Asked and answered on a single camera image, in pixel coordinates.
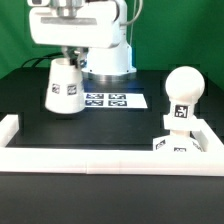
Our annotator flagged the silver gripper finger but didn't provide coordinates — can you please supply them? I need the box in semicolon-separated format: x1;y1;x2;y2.
61;46;73;65
75;48;88;68

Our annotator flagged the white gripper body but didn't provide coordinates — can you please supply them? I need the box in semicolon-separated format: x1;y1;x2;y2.
27;0;121;48

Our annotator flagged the white lamp shade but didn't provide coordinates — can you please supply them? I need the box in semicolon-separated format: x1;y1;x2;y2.
45;58;85;114

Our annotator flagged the white lamp bulb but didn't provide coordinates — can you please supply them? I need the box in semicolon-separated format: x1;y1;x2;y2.
165;66;205;119

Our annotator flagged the white lamp base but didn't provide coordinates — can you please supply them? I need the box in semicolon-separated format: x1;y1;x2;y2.
153;115;202;152

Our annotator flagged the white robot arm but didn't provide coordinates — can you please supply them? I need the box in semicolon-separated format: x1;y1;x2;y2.
27;0;136;80

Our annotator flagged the white marker sheet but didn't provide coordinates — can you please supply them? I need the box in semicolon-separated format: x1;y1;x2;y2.
84;93;147;109

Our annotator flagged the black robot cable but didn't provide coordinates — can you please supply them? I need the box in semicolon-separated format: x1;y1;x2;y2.
21;51;68;69

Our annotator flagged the white U-shaped frame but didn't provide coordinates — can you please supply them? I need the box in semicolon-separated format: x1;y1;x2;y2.
0;115;224;176

